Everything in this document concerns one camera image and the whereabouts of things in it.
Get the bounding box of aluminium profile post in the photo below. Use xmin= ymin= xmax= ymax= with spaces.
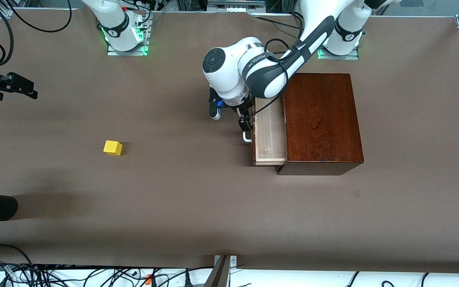
xmin=204 ymin=255 xmax=238 ymax=287

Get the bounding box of dark brown wooden cabinet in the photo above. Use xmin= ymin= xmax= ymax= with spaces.
xmin=276 ymin=73 xmax=364 ymax=176

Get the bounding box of light wood drawer white handle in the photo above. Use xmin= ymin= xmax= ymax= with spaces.
xmin=242 ymin=97 xmax=288 ymax=167

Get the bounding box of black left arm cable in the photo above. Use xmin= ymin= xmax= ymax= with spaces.
xmin=249 ymin=11 xmax=306 ymax=119

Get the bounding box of black arched cable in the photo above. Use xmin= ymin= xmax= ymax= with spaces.
xmin=0 ymin=244 xmax=35 ymax=266

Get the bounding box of yellow block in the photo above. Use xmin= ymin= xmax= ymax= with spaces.
xmin=103 ymin=140 xmax=123 ymax=156

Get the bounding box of silver power strip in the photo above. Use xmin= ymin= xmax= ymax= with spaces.
xmin=207 ymin=0 xmax=266 ymax=13

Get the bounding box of black looping cable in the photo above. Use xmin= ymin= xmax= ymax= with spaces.
xmin=8 ymin=0 xmax=73 ymax=33

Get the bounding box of thin black table cable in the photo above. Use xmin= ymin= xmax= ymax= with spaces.
xmin=253 ymin=14 xmax=302 ymax=31

